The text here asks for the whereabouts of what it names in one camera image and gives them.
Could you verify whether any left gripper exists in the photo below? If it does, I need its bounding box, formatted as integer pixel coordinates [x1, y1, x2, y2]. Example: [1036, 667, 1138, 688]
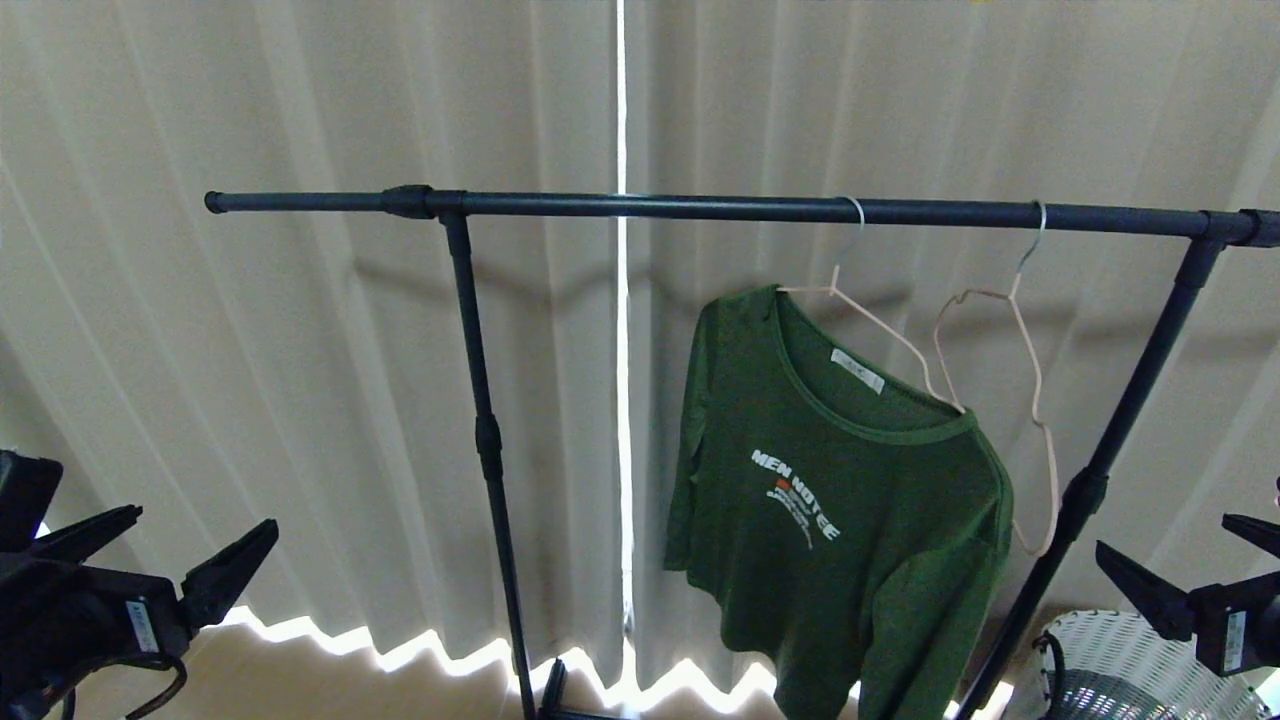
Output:
[0, 505, 280, 703]

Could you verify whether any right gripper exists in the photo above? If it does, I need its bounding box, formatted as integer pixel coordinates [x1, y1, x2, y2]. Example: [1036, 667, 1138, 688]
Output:
[1094, 513, 1280, 679]

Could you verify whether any white laundry basket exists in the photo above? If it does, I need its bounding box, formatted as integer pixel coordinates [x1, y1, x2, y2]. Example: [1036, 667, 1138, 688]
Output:
[1005, 608, 1276, 720]

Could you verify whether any pink clothes hanger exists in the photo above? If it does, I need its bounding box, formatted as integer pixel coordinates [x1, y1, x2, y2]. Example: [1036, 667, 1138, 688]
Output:
[778, 197, 966, 413]
[933, 203, 1061, 558]

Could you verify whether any black clothes rack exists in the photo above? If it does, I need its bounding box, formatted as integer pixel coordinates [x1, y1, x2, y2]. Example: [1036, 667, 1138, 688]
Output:
[205, 185, 1280, 720]

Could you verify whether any green printed shirt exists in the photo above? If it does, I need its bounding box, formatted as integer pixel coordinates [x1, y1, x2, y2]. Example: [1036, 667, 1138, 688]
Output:
[663, 285, 1014, 720]

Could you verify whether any beige curtain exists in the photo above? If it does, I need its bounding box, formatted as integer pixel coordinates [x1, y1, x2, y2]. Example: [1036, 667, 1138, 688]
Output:
[0, 0, 1280, 701]

